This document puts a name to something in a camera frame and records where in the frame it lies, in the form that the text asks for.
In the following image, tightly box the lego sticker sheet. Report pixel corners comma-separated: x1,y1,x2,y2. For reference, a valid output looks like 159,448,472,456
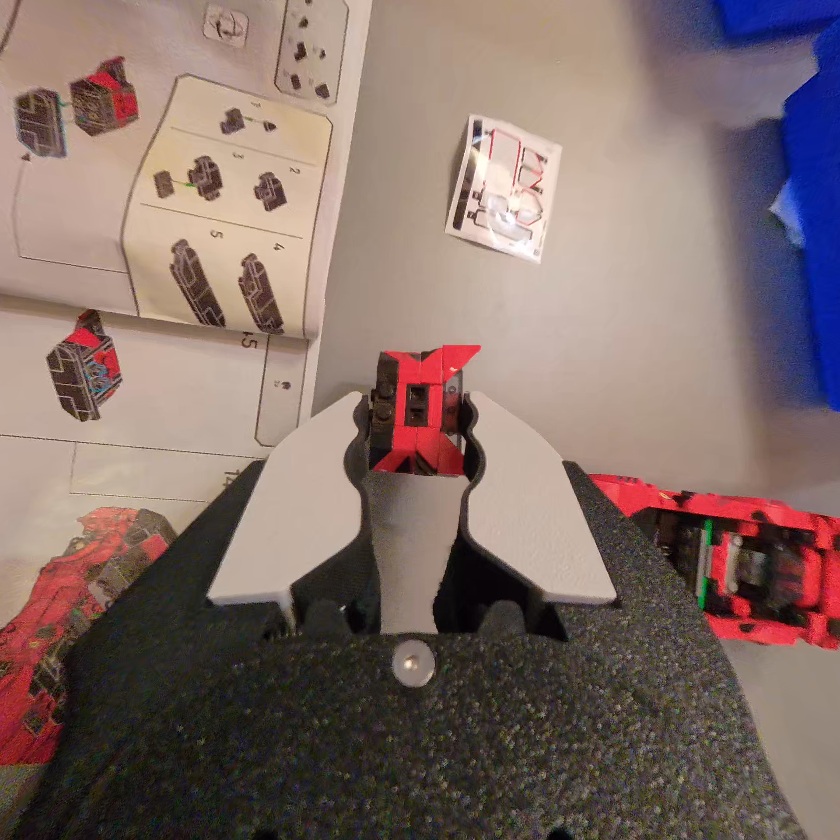
444,115,563,265

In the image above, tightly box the red lego subassembly with clear piece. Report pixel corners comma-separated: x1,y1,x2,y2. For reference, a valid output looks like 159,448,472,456
369,344,482,475

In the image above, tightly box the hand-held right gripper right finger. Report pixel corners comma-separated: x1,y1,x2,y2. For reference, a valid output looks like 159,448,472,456
459,391,618,608

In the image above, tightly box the red lego sports car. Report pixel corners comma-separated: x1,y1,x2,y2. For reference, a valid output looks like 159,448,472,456
587,474,840,651

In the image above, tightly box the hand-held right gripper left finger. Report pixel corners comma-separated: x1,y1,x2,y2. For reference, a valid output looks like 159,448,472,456
206,391,370,634

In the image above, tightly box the lego instruction booklet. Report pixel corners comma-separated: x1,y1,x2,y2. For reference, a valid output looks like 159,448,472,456
0,0,374,769

